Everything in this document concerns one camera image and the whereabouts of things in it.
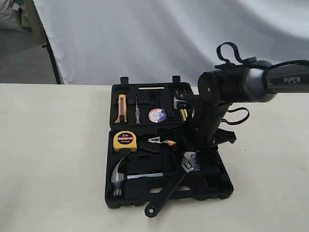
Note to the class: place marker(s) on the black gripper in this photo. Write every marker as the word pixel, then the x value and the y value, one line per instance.
pixel 203 133

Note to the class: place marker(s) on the adjustable wrench black handle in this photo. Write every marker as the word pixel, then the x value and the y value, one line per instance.
pixel 169 183

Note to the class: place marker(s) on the black plastic tool case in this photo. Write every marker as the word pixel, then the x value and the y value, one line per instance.
pixel 153 157

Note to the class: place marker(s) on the black electrical tape roll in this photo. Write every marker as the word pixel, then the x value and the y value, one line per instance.
pixel 157 115

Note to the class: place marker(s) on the claw hammer black grip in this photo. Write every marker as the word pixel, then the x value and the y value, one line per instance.
pixel 117 178

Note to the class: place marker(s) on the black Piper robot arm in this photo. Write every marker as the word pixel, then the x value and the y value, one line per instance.
pixel 250 81

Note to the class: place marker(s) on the long yellow black screwdriver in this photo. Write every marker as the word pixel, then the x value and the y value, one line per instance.
pixel 184 114

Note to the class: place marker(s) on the clear test pen screwdriver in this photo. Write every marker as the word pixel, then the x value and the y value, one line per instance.
pixel 137 111

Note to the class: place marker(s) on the yellow tape measure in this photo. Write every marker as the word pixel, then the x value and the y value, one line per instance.
pixel 125 139

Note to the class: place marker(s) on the orange utility knife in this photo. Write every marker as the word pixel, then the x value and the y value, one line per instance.
pixel 122 111

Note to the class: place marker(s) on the white backdrop cloth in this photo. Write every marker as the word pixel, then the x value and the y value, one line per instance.
pixel 95 42

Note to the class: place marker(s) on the black backdrop stand pole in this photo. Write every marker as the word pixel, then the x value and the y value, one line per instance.
pixel 46 44

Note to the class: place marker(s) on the white sack in background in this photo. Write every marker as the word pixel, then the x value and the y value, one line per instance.
pixel 9 15

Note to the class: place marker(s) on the orange handled pliers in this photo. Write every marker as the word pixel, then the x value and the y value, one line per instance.
pixel 158 140

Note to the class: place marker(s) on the wrist camera with black bracket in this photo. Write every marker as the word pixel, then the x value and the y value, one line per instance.
pixel 182 100

